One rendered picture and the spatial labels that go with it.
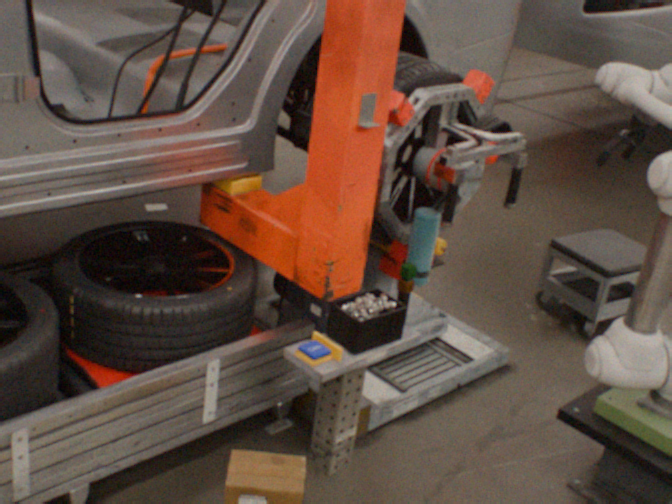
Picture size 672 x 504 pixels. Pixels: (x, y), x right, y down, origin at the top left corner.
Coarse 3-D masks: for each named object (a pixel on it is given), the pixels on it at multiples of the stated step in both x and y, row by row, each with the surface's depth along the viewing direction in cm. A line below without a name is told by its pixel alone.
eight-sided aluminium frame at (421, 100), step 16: (416, 96) 290; (432, 96) 289; (448, 96) 295; (464, 96) 301; (416, 112) 287; (464, 112) 314; (480, 112) 311; (400, 128) 286; (384, 144) 285; (400, 144) 287; (480, 144) 320; (384, 160) 287; (480, 160) 323; (384, 176) 288; (384, 192) 291; (384, 208) 294; (384, 224) 305; (400, 224) 304; (400, 240) 308
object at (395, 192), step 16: (416, 128) 307; (416, 144) 317; (448, 144) 331; (400, 160) 308; (400, 176) 312; (400, 192) 338; (416, 192) 335; (432, 192) 328; (400, 208) 330; (416, 208) 329; (432, 208) 328
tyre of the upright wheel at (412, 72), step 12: (408, 60) 302; (420, 60) 303; (396, 72) 294; (408, 72) 293; (420, 72) 294; (432, 72) 298; (444, 72) 302; (456, 72) 307; (396, 84) 290; (408, 84) 291; (420, 84) 296; (432, 84) 300; (444, 84) 305; (408, 96) 294; (372, 216) 305; (372, 228) 308; (372, 240) 313; (384, 240) 315
